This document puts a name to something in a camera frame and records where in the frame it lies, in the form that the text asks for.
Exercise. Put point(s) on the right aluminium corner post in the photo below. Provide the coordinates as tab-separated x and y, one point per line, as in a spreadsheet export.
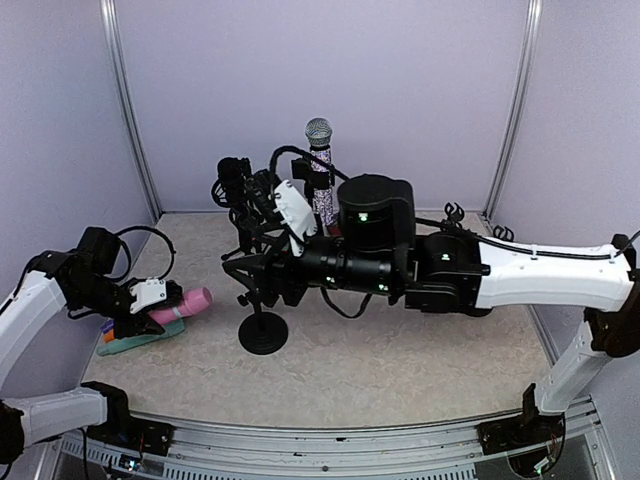
518	101

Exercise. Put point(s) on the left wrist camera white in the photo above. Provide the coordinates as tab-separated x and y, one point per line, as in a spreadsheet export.
147	293

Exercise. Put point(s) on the aluminium corner post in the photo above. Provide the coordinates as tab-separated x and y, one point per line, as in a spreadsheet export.
518	101
116	53

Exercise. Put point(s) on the aluminium front rail frame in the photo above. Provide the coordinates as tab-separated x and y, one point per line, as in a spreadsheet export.
200	450

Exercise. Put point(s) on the black microphone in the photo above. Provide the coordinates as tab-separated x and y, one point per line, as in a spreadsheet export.
228	192

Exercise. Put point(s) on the tall black stand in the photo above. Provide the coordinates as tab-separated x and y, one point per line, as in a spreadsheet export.
261	333

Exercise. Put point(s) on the black stand with phone clamp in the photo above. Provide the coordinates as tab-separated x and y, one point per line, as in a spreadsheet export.
305	175

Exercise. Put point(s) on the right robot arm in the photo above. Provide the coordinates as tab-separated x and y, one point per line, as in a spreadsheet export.
451	270

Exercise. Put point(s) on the purple microphone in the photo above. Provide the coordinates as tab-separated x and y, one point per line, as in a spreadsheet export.
107	326

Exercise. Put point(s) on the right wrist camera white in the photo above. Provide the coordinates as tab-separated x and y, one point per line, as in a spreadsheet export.
297	214

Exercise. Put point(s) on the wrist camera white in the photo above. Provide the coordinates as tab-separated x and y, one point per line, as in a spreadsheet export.
147	293
297	214

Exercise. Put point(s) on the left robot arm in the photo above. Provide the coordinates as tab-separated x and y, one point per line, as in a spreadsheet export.
80	281

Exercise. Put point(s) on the pink microphone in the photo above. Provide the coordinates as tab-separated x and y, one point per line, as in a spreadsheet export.
194	302

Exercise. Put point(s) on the left aluminium corner post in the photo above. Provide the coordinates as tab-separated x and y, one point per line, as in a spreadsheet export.
116	53

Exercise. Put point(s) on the black tripod mic stand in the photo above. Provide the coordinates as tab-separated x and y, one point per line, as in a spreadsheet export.
263	217

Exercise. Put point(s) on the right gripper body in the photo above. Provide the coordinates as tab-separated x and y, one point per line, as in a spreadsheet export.
292	287

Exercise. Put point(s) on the black round-base stand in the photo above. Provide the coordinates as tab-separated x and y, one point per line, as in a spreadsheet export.
454	215
503	233

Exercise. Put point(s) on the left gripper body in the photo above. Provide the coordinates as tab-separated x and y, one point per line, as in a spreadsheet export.
124	328

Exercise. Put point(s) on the teal microphone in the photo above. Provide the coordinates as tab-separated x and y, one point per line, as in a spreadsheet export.
121	345

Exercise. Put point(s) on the glitter silver-head microphone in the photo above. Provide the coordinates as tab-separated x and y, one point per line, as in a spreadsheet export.
318	132

